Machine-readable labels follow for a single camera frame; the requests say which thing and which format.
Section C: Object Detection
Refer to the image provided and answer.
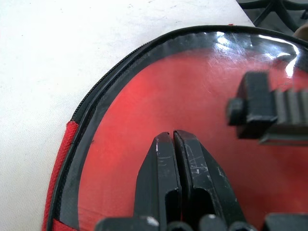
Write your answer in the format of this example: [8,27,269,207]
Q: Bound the red table tennis paddle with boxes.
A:
[76,54,308,231]

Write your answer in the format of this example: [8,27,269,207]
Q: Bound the black and red paddle case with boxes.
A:
[40,24,308,231]

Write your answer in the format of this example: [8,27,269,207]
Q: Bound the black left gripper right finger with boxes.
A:
[173,129,246,225]

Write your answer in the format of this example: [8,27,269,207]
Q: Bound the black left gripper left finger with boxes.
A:
[134,131,182,225]

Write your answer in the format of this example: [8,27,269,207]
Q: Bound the black metal chair base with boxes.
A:
[237,0,308,27]

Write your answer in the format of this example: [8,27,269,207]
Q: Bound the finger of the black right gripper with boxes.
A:
[226,71,308,140]
[258,123,308,145]

